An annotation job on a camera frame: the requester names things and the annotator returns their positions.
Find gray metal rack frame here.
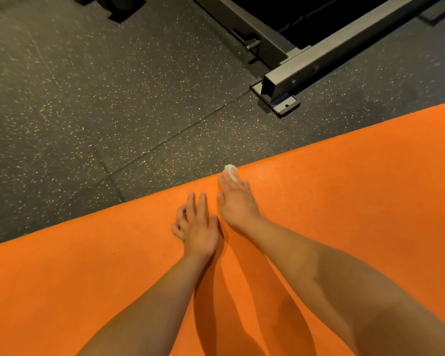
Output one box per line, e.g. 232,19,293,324
190,0,445,118

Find person's left forearm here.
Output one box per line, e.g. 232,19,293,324
76,251,216,356

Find person's left hand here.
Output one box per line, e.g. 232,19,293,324
172,192,220,258

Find orange exercise mat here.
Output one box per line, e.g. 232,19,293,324
0,99,445,356

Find black weight plate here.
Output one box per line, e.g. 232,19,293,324
75,0,147,23

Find person's right forearm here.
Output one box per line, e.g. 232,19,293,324
243,214,445,356

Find black rack platform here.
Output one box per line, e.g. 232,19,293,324
240,0,407,50

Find person's right hand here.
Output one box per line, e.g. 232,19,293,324
217,171,262,235

